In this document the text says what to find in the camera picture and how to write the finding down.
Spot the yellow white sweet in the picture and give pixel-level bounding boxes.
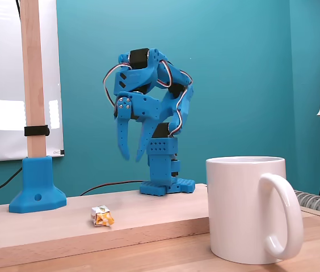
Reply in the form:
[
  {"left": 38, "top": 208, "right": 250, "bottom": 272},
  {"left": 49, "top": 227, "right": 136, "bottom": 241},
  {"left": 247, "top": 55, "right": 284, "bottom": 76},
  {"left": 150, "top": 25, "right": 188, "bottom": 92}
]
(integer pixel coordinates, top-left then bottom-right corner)
[{"left": 91, "top": 206, "right": 115, "bottom": 227}]

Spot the white ceramic mug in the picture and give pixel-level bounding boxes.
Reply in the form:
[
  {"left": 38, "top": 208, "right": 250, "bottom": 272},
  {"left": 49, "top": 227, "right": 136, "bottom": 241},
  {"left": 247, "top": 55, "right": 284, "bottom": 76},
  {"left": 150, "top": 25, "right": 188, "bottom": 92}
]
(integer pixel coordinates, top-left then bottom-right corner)
[{"left": 205, "top": 155, "right": 305, "bottom": 265}]

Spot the light wooden base board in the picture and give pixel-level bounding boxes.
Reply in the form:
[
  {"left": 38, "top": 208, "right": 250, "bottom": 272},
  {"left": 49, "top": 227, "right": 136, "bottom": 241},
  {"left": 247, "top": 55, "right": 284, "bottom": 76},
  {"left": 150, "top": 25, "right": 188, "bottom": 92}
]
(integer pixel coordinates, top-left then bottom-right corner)
[{"left": 0, "top": 183, "right": 209, "bottom": 271}]

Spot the red and black power cable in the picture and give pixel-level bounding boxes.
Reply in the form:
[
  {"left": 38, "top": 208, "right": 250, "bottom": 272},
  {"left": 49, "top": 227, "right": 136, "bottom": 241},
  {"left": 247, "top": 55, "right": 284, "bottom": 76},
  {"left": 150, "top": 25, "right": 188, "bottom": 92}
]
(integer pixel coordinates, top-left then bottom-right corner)
[{"left": 79, "top": 180, "right": 145, "bottom": 197}]

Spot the black strap on post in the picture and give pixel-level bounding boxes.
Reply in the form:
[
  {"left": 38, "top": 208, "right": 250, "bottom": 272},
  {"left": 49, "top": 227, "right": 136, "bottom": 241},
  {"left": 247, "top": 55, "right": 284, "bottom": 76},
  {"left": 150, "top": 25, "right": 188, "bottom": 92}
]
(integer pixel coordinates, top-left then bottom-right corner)
[{"left": 23, "top": 124, "right": 50, "bottom": 137}]

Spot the blue printed post base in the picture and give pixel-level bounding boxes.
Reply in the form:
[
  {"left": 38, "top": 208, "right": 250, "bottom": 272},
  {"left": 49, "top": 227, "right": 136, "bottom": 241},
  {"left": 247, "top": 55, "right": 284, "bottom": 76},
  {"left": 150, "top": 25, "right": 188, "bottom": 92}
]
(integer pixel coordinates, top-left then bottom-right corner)
[{"left": 9, "top": 155, "right": 68, "bottom": 214}]

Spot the wooden camera post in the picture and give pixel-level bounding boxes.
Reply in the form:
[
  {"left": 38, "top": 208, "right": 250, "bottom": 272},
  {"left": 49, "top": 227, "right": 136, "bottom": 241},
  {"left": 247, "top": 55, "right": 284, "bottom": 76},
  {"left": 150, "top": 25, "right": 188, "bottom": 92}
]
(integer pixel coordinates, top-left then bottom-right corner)
[{"left": 19, "top": 0, "right": 47, "bottom": 158}]

